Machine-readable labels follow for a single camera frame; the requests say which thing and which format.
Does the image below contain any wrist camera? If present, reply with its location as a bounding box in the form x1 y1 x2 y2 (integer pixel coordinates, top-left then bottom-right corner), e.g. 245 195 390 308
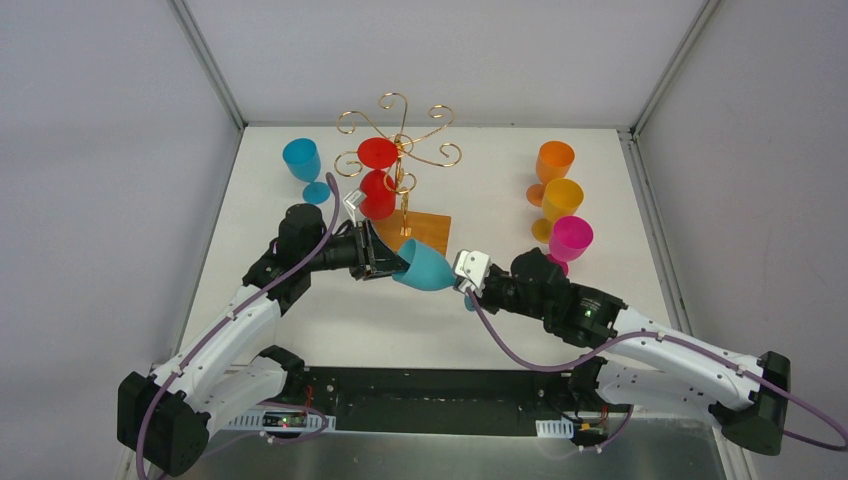
453 250 492 296
342 189 367 226

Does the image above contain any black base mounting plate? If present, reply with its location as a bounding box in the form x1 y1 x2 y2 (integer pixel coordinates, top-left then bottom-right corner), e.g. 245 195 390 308
273 366 628 436

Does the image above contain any right controller board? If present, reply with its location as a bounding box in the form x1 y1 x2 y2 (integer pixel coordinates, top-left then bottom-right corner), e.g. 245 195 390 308
572 424 609 447

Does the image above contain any red wine glass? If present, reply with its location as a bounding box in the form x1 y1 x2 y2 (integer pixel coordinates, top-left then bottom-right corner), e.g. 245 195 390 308
357 137 397 220

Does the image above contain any orange wine glass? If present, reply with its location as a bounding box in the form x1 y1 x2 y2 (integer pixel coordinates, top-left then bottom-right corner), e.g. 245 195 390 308
526 140 576 207

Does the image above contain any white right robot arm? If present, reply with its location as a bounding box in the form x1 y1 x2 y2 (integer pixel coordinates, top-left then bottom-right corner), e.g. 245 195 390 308
454 249 791 456

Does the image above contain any controller board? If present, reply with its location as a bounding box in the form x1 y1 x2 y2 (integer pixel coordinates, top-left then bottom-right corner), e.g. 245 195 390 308
262 411 308 429
572 424 609 447

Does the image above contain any blue wine glass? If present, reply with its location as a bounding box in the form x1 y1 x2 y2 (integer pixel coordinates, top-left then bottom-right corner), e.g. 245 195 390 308
282 138 330 205

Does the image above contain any wooden rack base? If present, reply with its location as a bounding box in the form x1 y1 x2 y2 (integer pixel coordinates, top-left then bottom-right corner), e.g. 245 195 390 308
372 210 452 256

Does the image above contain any yellow wine glass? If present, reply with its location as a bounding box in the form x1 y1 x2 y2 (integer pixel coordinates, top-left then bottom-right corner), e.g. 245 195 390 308
531 178 585 243

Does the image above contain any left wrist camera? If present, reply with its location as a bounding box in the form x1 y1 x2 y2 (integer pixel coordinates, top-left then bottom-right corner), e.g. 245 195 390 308
342 189 367 226

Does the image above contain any gold wire rack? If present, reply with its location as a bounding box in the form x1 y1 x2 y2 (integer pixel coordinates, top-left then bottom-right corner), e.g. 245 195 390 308
333 92 463 216

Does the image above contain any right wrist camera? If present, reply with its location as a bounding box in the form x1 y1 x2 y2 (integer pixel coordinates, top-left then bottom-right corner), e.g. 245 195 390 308
453 250 492 296

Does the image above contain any left controller board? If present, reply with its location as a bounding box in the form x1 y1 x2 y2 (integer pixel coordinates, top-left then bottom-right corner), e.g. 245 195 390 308
262 411 308 429

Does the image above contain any teal wine glass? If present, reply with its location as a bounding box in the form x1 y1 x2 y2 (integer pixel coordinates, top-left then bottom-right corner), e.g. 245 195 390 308
391 238 457 292

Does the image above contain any magenta wine glass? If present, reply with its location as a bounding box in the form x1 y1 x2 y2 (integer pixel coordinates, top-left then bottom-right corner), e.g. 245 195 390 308
547 216 594 274

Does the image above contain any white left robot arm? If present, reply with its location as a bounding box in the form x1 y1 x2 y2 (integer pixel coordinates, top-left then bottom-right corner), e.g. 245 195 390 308
116 203 410 476

